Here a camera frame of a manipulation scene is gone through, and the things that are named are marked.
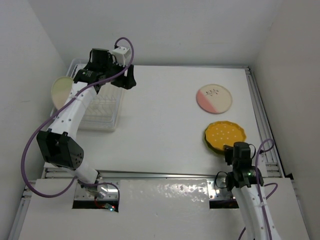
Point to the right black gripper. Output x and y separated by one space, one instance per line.
228 150

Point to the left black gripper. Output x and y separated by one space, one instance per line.
125 82

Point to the green dotted plate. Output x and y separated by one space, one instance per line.
211 148

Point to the orange dotted plate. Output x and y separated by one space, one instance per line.
223 133

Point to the white pink floral plate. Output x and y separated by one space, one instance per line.
214 99

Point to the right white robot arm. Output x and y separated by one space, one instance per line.
246 184

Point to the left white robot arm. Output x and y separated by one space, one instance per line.
58 144

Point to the cream round plate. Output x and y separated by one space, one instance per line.
60 91

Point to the white foreground cover board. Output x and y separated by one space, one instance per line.
148 210

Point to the small green circuit board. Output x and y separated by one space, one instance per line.
104 205

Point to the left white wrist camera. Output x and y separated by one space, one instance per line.
121 54

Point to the white wire dish rack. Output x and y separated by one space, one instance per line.
101 114

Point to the front aluminium frame rail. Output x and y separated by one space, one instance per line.
272 171

